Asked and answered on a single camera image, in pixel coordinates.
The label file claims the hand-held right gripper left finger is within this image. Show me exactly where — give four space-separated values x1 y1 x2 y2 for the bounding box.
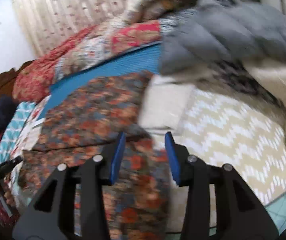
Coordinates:
12 131 126 240

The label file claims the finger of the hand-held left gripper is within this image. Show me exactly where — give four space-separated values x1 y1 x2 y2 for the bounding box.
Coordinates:
0 155 24 188

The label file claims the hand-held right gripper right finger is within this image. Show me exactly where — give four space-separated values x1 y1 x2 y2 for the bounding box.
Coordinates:
165 131 280 240

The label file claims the dark floral padded jacket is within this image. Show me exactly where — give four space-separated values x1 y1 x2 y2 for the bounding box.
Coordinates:
17 71 171 240

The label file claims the person's left hand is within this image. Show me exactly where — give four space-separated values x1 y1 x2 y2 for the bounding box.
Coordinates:
0 181 16 206

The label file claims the teal patterned cloth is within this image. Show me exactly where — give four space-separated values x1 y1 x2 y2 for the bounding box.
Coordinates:
0 102 37 166

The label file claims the dark navy cloth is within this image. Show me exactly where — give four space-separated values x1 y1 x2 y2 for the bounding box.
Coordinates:
0 94 19 147

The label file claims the white cloth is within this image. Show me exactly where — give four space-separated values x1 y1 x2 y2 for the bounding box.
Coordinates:
138 76 196 135

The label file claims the beige zigzag bedspread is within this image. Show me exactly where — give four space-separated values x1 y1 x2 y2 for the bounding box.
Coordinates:
155 87 286 207

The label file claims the wooden headboard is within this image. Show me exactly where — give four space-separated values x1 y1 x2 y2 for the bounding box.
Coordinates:
0 60 36 120

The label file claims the blue mat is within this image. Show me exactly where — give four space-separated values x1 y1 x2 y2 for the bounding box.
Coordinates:
37 41 164 121

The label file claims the dark speckled cloth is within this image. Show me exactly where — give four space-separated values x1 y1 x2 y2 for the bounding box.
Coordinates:
203 60 286 108

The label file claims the red patchwork quilt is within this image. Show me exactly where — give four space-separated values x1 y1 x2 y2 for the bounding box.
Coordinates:
12 20 163 104

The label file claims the cream fleece cloth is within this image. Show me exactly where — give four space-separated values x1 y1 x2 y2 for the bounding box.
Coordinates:
243 57 286 158

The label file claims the grey down jacket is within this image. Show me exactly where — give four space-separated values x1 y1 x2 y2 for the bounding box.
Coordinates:
158 0 286 77

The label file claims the beige patterned curtain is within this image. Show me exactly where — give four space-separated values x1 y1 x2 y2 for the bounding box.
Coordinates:
10 0 138 55

